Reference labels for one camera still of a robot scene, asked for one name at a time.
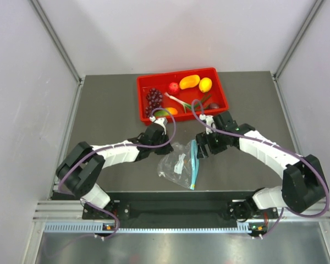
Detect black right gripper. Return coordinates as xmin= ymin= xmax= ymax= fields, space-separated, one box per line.
xmin=196 ymin=128 xmax=227 ymax=159

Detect clear zip top bag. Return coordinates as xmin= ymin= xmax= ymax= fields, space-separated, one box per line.
xmin=157 ymin=140 xmax=200 ymax=190

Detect yellow fake corn cob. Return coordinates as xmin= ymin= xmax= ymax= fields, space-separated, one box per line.
xmin=179 ymin=75 xmax=201 ymax=90

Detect yellow fake lemon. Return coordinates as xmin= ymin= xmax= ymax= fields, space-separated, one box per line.
xmin=199 ymin=77 xmax=212 ymax=93

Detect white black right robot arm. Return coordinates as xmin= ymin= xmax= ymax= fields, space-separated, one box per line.
xmin=195 ymin=112 xmax=330 ymax=218

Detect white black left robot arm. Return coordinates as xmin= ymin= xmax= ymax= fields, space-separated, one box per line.
xmin=56 ymin=118 xmax=173 ymax=218

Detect yellow green fake mango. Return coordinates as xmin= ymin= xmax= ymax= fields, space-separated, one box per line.
xmin=153 ymin=107 xmax=178 ymax=117

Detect dark red fake grapes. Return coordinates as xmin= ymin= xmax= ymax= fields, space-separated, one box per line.
xmin=145 ymin=87 xmax=163 ymax=117

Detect green fake scallion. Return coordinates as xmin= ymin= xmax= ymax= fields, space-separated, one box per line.
xmin=164 ymin=92 xmax=211 ymax=113

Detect red fake strawberry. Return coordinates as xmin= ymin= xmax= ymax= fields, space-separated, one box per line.
xmin=167 ymin=82 xmax=180 ymax=96

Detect red plastic tray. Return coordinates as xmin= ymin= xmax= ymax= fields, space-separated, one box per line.
xmin=136 ymin=67 xmax=229 ymax=125

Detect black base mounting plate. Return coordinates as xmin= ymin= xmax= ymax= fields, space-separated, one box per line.
xmin=84 ymin=200 xmax=262 ymax=221

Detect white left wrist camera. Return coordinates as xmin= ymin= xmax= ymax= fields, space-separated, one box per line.
xmin=149 ymin=116 xmax=168 ymax=134

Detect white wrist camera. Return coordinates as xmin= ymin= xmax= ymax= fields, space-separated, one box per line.
xmin=149 ymin=116 xmax=168 ymax=134
xmin=199 ymin=114 xmax=216 ymax=135

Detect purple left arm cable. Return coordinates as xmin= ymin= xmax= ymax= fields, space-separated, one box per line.
xmin=57 ymin=107 xmax=177 ymax=240

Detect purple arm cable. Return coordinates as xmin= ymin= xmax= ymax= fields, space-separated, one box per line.
xmin=57 ymin=107 xmax=177 ymax=240
xmin=191 ymin=98 xmax=330 ymax=240

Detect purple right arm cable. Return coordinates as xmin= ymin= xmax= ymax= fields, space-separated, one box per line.
xmin=191 ymin=98 xmax=330 ymax=240

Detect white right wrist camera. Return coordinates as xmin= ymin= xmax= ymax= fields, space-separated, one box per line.
xmin=199 ymin=114 xmax=216 ymax=135

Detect grey slotted cable duct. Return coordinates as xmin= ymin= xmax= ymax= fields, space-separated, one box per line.
xmin=44 ymin=222 xmax=267 ymax=234

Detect left aluminium frame post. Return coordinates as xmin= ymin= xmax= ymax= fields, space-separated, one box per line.
xmin=30 ymin=0 xmax=85 ymax=86

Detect aluminium frame post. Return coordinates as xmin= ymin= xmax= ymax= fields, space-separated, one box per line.
xmin=272 ymin=0 xmax=325 ymax=82
xmin=30 ymin=0 xmax=85 ymax=86

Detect right aluminium frame post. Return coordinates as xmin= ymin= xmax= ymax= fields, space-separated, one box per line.
xmin=272 ymin=0 xmax=325 ymax=82

